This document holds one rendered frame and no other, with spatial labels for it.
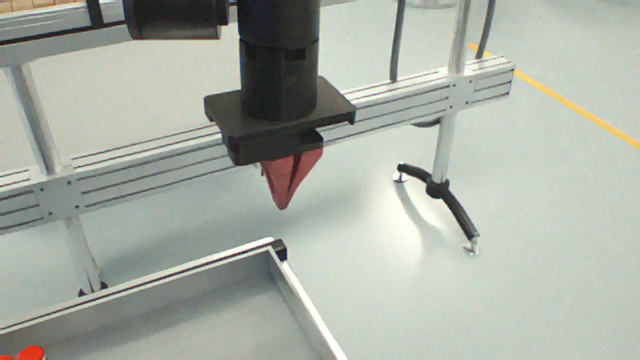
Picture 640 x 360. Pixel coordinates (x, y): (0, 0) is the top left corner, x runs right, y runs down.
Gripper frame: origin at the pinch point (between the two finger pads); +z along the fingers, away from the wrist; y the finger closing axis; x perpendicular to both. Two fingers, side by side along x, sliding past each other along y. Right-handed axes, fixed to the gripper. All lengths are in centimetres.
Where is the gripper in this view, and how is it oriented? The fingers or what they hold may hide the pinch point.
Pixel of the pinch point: (280, 197)
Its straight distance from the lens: 49.3
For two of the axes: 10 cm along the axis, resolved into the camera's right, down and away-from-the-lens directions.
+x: 4.3, 5.5, -7.1
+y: -9.0, 2.4, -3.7
